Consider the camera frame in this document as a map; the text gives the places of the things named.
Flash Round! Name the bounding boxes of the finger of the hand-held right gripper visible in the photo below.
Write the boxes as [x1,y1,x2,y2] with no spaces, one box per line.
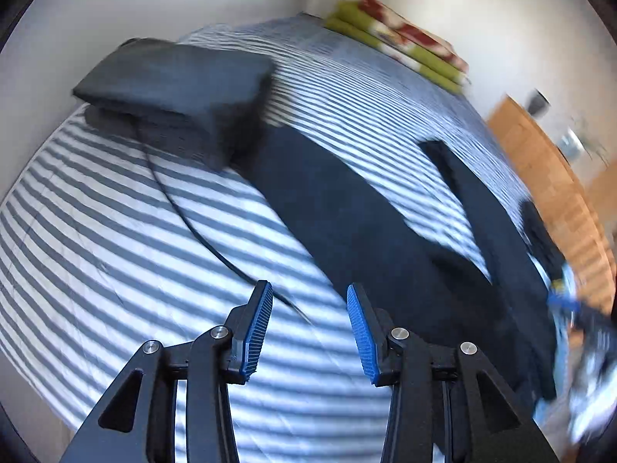
[547,277,586,316]

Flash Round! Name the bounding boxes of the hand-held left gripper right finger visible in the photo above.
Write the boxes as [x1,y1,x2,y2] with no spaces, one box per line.
[347,284,562,463]

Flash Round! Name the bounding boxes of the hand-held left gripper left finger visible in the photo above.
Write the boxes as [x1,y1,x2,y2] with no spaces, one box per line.
[60,280,273,463]

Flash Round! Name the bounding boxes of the dark navy pants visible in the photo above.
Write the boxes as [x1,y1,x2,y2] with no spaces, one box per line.
[236,128,560,401]

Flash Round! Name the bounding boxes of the light blue shirt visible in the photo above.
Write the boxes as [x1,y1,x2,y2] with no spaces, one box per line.
[530,251,579,300]

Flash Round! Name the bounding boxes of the black garment yellow stripes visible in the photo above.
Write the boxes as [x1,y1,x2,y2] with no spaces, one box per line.
[521,200,565,271]

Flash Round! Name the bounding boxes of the potted plant white pot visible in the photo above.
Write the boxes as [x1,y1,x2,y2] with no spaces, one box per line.
[561,128,586,160]

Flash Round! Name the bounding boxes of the blue white striped bed cover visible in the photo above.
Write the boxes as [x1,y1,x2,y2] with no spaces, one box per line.
[0,14,555,463]

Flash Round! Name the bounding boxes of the dark vase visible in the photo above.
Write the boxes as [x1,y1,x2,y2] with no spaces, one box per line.
[528,88,551,117]

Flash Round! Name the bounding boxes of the folded dark grey garments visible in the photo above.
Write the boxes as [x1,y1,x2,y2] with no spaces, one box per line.
[72,37,275,171]

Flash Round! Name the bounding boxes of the folded green floral blanket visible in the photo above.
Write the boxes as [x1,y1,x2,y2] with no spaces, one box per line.
[324,0,470,95]

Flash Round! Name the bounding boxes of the black cable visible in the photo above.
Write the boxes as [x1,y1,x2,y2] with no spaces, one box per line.
[137,125,314,324]

